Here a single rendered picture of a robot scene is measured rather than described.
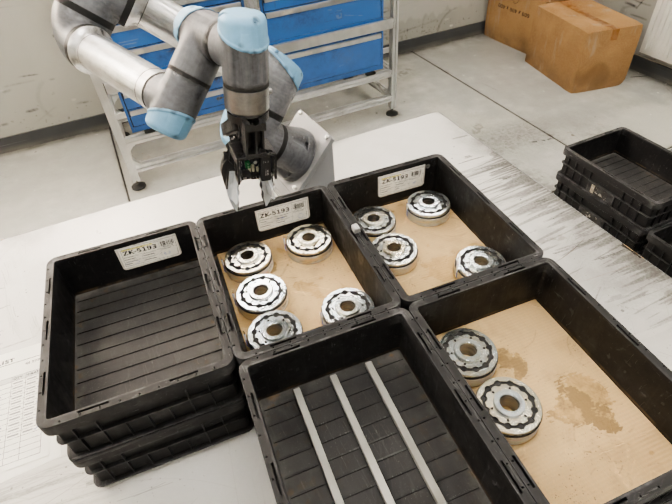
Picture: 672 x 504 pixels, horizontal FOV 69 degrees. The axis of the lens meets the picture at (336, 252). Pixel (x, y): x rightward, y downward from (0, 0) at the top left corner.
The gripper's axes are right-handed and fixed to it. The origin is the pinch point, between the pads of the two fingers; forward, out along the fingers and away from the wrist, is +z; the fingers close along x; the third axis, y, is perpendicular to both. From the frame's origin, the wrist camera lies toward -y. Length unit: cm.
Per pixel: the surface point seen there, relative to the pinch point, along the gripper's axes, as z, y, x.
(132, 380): 21.1, 19.4, -27.7
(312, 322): 16.4, 20.7, 6.3
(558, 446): 13, 59, 32
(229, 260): 15.0, -0.6, -5.1
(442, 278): 12.6, 21.1, 34.9
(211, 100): 58, -183, 23
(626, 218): 35, -4, 128
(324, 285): 15.7, 12.5, 11.9
